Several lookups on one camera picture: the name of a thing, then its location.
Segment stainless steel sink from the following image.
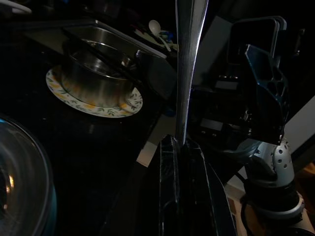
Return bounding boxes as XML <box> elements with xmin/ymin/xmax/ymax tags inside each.
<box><xmin>22</xmin><ymin>19</ymin><xmax>168</xmax><ymax>59</ymax></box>

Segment light blue plate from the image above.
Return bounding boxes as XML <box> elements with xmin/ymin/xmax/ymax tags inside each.
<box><xmin>0</xmin><ymin>117</ymin><xmax>59</xmax><ymax>236</ymax></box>

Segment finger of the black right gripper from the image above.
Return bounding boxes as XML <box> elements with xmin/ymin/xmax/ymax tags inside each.
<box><xmin>244</xmin><ymin>43</ymin><xmax>290</xmax><ymax>146</ymax></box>

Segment floral patterned plate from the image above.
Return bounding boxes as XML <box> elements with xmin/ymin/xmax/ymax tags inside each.
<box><xmin>45</xmin><ymin>64</ymin><xmax>144</xmax><ymax>119</ymax></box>

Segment steel pot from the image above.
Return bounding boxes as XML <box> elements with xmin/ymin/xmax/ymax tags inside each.
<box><xmin>61</xmin><ymin>39</ymin><xmax>138</xmax><ymax>109</ymax></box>

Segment small blue tool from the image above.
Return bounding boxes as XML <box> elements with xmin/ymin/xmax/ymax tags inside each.
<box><xmin>159</xmin><ymin>30</ymin><xmax>173</xmax><ymax>41</ymax></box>

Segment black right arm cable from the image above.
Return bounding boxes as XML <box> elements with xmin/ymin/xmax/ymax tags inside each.
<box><xmin>240</xmin><ymin>194</ymin><xmax>261</xmax><ymax>236</ymax></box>

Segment white three-tier storage rack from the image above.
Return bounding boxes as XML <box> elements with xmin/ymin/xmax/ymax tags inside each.
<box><xmin>0</xmin><ymin>0</ymin><xmax>32</xmax><ymax>14</ymax></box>

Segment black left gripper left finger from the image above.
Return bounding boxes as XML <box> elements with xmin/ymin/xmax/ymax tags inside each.
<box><xmin>158</xmin><ymin>134</ymin><xmax>185</xmax><ymax>236</ymax></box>

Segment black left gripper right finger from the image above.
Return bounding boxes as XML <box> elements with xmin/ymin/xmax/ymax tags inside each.
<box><xmin>183</xmin><ymin>141</ymin><xmax>237</xmax><ymax>236</ymax></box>

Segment black chopstick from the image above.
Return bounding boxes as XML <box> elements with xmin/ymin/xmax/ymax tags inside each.
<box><xmin>73</xmin><ymin>43</ymin><xmax>143</xmax><ymax>86</ymax></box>
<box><xmin>63</xmin><ymin>34</ymin><xmax>138</xmax><ymax>77</ymax></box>

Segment pale green cloth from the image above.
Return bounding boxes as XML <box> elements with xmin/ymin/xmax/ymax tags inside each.
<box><xmin>134</xmin><ymin>27</ymin><xmax>178</xmax><ymax>53</ymax></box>

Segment white plastic ladle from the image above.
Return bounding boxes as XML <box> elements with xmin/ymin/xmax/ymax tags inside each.
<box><xmin>148</xmin><ymin>20</ymin><xmax>172</xmax><ymax>52</ymax></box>

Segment wide steel bowl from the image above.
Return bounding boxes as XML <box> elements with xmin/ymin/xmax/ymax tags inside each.
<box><xmin>0</xmin><ymin>120</ymin><xmax>54</xmax><ymax>236</ymax></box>

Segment steel spoon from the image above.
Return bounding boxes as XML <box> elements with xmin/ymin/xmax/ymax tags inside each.
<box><xmin>174</xmin><ymin>0</ymin><xmax>210</xmax><ymax>149</ymax></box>

